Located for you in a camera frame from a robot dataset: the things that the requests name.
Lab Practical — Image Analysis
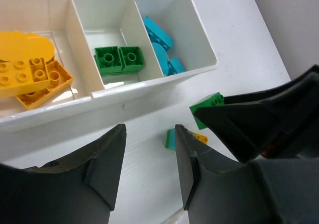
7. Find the green long lego brick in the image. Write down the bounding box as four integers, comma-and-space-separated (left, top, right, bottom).
100, 71, 138, 77

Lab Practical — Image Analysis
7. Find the blue and yellow lego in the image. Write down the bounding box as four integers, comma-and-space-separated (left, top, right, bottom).
165, 128, 208, 151

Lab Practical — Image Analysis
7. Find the green square lego right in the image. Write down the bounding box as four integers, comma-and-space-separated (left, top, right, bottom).
189, 92, 225, 130

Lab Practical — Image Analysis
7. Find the blue rounded lego piece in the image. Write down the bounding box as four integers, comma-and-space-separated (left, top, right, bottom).
152, 42, 169, 76

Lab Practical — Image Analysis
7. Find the small green lego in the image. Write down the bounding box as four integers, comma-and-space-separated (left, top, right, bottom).
119, 46, 145, 73
94, 46, 122, 73

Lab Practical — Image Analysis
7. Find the yellow long lego brick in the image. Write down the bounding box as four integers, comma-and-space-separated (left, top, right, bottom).
15, 60, 73, 110

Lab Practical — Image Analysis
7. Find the white three-compartment container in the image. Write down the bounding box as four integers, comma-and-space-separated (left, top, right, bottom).
0, 0, 218, 132

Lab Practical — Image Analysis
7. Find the blue lego brick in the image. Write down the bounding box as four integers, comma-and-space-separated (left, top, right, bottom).
143, 16, 174, 51

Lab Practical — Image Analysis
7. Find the blue lego outside container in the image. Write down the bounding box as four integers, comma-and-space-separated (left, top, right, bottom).
168, 57, 186, 76

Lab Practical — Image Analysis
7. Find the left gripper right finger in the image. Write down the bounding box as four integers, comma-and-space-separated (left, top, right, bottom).
175, 124, 319, 224

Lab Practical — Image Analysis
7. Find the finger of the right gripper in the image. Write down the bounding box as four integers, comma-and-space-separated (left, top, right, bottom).
198, 65, 319, 163

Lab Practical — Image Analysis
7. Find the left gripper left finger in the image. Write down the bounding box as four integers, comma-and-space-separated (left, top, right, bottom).
0, 124, 127, 224

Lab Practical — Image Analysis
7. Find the large yellow lego brick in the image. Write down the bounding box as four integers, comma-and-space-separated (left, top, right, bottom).
0, 58, 50, 98

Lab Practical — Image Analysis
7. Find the yellow rounded lego piece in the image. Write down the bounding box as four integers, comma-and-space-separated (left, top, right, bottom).
0, 30, 55, 63

